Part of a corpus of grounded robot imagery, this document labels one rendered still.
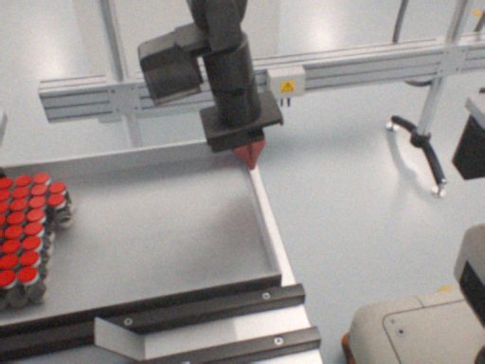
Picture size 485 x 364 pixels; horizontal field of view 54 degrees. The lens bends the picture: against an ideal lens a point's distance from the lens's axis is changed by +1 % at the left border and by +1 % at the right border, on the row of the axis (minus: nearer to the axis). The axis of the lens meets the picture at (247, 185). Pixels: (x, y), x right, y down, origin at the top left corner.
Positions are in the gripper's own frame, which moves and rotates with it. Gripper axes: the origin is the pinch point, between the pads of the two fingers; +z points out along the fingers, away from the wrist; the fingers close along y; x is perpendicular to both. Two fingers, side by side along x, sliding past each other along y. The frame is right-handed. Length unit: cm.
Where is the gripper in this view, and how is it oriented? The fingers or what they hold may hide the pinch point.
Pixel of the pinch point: (251, 163)
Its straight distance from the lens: 68.6
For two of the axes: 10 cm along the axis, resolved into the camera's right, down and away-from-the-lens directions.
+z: 1.7, 6.8, 7.1
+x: 2.1, 6.8, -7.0
